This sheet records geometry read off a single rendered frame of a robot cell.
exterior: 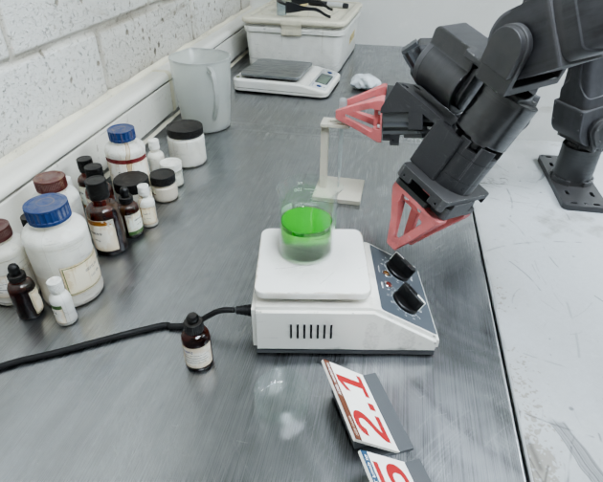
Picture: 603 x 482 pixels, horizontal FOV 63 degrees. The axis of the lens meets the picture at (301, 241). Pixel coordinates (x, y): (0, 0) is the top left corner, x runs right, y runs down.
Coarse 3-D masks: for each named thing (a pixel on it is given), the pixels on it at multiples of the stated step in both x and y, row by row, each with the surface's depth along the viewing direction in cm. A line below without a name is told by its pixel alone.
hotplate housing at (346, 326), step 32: (256, 320) 50; (288, 320) 50; (320, 320) 50; (352, 320) 50; (384, 320) 50; (288, 352) 53; (320, 352) 53; (352, 352) 53; (384, 352) 53; (416, 352) 53
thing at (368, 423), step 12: (336, 372) 47; (348, 372) 49; (348, 384) 47; (360, 384) 49; (348, 396) 45; (360, 396) 47; (360, 408) 45; (372, 408) 46; (360, 420) 43; (372, 420) 45; (360, 432) 42; (372, 432) 43; (384, 432) 44; (384, 444) 43
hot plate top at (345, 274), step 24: (264, 240) 56; (336, 240) 56; (360, 240) 56; (264, 264) 53; (288, 264) 53; (336, 264) 53; (360, 264) 53; (264, 288) 49; (288, 288) 49; (312, 288) 49; (336, 288) 49; (360, 288) 49
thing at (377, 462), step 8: (376, 456) 41; (376, 464) 40; (384, 464) 40; (392, 464) 41; (400, 464) 42; (376, 472) 39; (384, 472) 39; (392, 472) 40; (400, 472) 41; (384, 480) 39; (392, 480) 39; (400, 480) 40; (408, 480) 41
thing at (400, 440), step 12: (372, 384) 50; (336, 396) 44; (372, 396) 49; (384, 396) 49; (384, 408) 47; (384, 420) 46; (396, 420) 46; (348, 432) 45; (396, 432) 45; (360, 444) 44; (372, 444) 42; (396, 444) 44; (408, 444) 44
